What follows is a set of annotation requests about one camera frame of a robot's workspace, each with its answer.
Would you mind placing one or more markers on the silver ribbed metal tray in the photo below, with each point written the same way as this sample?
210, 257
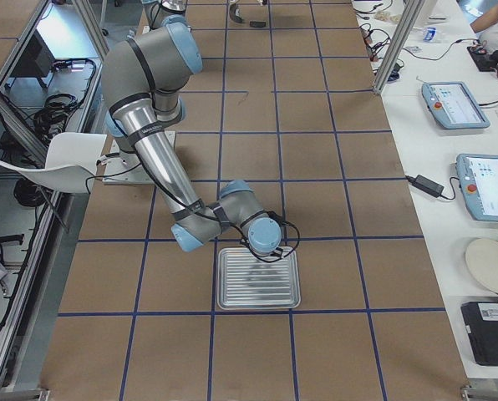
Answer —
247, 283

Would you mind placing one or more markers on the black power adapter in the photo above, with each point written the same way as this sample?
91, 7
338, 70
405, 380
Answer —
431, 187

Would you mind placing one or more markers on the black brake pad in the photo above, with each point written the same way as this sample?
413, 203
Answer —
257, 24

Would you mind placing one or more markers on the white chair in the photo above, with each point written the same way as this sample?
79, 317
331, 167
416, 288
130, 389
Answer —
70, 164

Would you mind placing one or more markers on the olive brake shoe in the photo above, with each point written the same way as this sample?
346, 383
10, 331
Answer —
234, 13

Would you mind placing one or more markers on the far teach pendant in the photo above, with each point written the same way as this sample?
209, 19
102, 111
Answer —
453, 106

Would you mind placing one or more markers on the teach pendant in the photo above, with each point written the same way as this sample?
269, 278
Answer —
453, 106
478, 177

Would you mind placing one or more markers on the near teach pendant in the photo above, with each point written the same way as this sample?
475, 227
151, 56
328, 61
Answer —
478, 177

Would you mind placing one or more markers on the white round plate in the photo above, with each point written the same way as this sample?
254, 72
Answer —
481, 257

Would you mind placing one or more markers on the black box with label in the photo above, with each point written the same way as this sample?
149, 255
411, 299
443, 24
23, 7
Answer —
481, 324

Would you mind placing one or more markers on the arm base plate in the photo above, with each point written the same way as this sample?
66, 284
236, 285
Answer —
123, 171

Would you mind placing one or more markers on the aluminium frame post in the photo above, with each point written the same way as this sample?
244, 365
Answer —
409, 15

